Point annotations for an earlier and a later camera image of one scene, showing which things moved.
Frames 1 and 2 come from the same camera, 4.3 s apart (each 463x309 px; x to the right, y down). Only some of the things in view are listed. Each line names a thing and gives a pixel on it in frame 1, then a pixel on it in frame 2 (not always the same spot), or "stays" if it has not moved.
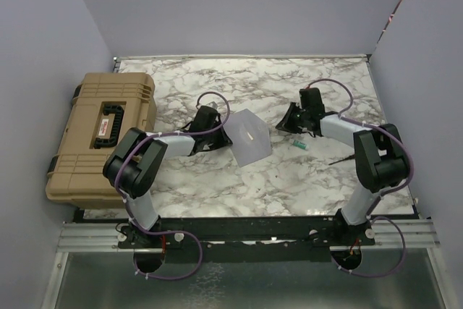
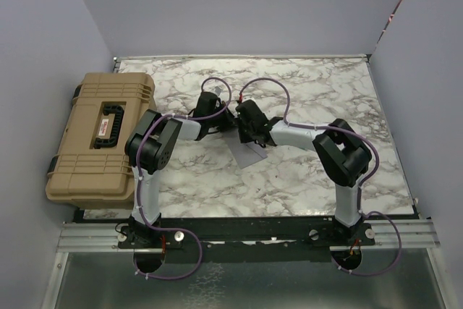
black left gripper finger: [200, 146] → [204, 130]
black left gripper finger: [226, 140] → [230, 119]
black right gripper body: [301, 115] → [245, 132]
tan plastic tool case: [103, 108] stays
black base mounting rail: [246, 238] stays
